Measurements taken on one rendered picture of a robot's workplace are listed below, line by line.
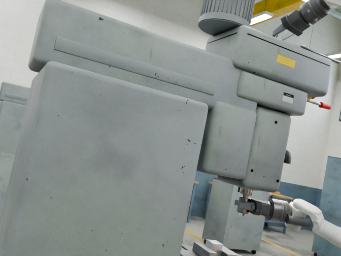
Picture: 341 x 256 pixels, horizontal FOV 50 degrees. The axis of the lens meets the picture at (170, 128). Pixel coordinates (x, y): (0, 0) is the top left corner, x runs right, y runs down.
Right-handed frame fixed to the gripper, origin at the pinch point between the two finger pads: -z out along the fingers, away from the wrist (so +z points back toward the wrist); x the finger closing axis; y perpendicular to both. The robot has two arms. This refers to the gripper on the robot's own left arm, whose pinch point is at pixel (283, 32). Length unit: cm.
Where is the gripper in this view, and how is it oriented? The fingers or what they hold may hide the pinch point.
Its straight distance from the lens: 162.6
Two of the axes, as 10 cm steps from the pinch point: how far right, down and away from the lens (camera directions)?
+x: 7.6, 1.9, 6.2
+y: -1.4, -8.8, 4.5
